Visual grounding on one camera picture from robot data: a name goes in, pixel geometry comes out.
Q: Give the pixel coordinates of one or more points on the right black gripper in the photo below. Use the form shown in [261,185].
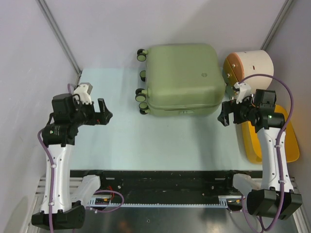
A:
[232,106]

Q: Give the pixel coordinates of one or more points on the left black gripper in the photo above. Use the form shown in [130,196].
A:
[100,118]

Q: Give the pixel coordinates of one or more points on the green hard-shell suitcase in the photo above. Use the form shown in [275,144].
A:
[180,79]

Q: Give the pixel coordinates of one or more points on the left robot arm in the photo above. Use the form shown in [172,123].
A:
[60,209]

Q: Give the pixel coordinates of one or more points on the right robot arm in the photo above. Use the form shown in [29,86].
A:
[275,196]

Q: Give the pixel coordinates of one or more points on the yellow plastic basket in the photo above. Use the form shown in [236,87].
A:
[253,149]

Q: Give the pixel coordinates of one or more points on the white cylindrical container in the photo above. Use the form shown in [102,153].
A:
[239,65]

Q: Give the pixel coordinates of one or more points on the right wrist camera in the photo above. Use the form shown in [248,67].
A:
[242,90]

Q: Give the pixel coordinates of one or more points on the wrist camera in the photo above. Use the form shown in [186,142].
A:
[82,94]
[242,90]

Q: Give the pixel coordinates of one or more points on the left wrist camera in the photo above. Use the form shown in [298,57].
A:
[82,94]

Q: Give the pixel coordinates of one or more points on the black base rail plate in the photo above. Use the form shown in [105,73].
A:
[167,187]

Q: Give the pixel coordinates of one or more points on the white slotted cable duct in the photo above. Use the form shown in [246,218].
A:
[221,202]

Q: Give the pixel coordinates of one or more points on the right corner aluminium post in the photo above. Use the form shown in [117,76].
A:
[280,19]

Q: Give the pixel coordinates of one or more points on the corner aluminium post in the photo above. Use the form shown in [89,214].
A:
[43,6]
[280,19]

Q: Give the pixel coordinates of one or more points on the left corner aluminium post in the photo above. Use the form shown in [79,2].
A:
[43,6]

